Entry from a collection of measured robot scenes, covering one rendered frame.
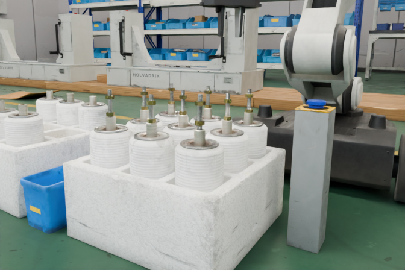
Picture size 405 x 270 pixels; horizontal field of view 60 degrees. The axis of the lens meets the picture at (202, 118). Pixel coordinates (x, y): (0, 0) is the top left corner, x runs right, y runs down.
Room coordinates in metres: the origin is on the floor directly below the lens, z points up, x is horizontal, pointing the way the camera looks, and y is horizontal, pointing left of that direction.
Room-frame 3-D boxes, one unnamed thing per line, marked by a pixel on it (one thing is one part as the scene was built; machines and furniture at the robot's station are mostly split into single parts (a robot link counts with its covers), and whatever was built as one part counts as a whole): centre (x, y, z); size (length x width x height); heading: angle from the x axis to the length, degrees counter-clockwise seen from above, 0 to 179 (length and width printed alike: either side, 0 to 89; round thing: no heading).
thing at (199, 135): (0.66, 0.01, 0.26); 0.02 x 0.02 x 0.03
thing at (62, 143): (1.11, 0.52, 0.09); 0.39 x 0.39 x 0.18; 57
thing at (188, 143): (0.66, 0.01, 0.25); 0.08 x 0.08 x 0.01
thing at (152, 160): (0.72, 0.11, 0.16); 0.10 x 0.10 x 0.18
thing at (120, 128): (0.78, 0.21, 0.25); 0.08 x 0.08 x 0.01
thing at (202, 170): (0.66, 0.01, 0.16); 0.10 x 0.10 x 0.18
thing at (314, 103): (0.74, -0.24, 0.32); 0.04 x 0.04 x 0.02
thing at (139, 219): (0.83, 0.05, 0.09); 0.39 x 0.39 x 0.18; 59
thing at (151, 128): (0.72, 0.11, 0.26); 0.02 x 0.02 x 0.03
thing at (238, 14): (0.77, -0.08, 0.49); 0.03 x 0.02 x 0.06; 14
